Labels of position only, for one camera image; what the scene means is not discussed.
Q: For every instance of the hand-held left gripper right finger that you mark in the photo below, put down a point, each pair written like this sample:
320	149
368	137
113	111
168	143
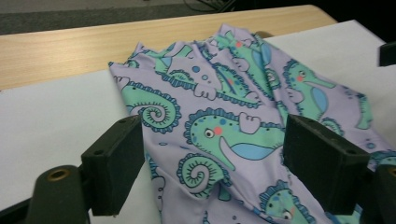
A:
323	158

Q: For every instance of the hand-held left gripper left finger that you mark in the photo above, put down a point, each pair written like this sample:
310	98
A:
115	161

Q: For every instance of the purple seahorse print baby romper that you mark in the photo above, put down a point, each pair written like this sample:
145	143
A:
236	102

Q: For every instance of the light wooden table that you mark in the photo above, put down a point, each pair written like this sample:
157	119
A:
77	46

